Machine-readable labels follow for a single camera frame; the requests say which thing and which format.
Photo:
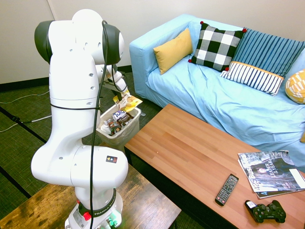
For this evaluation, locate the grey plastic trash bin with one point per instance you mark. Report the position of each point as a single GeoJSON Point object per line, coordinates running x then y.
{"type": "Point", "coordinates": [124, 133]}

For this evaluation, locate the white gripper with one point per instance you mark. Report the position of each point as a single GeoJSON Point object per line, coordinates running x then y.
{"type": "Point", "coordinates": [119, 78]}

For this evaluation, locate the yellow white baked chip bag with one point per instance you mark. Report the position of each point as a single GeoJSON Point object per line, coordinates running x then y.
{"type": "Point", "coordinates": [128, 101]}

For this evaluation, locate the business magazine with dark cover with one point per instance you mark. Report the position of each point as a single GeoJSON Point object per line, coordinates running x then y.
{"type": "Point", "coordinates": [271, 170]}

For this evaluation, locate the red emergency stop button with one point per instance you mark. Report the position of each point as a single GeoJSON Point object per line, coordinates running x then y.
{"type": "Point", "coordinates": [87, 215]}

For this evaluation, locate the black tv remote control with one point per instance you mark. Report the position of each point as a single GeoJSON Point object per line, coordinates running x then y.
{"type": "Point", "coordinates": [226, 189]}

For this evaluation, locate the white navy striped pillow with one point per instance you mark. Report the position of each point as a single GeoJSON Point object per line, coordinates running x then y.
{"type": "Point", "coordinates": [255, 77]}

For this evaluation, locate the blue striped pillow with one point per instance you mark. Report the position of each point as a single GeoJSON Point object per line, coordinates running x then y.
{"type": "Point", "coordinates": [269, 52]}

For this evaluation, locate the yellow white patterned round pillow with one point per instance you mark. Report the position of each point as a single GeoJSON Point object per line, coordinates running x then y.
{"type": "Point", "coordinates": [296, 87]}

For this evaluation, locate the plain yellow pillow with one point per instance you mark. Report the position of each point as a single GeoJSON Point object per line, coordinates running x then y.
{"type": "Point", "coordinates": [172, 51]}

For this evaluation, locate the black game controller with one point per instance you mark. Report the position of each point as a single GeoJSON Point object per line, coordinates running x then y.
{"type": "Point", "coordinates": [269, 212]}

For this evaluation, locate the purple white snack wrapper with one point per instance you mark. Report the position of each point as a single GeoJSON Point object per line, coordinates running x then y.
{"type": "Point", "coordinates": [119, 115]}

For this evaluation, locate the orange cushion corner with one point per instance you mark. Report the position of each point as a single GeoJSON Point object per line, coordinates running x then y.
{"type": "Point", "coordinates": [303, 138]}

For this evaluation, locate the light blue sofa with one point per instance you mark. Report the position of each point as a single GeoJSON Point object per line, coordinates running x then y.
{"type": "Point", "coordinates": [214, 105]}

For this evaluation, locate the brown crumpled wrapper trash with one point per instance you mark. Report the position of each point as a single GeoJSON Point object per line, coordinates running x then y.
{"type": "Point", "coordinates": [114, 126]}

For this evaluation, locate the black white checked pillow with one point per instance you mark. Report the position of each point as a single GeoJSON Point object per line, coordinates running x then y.
{"type": "Point", "coordinates": [215, 46]}

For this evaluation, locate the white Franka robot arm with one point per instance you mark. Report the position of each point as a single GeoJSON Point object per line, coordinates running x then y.
{"type": "Point", "coordinates": [71, 100]}

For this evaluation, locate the small black labelled device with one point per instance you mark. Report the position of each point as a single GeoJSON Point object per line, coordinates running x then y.
{"type": "Point", "coordinates": [250, 204]}

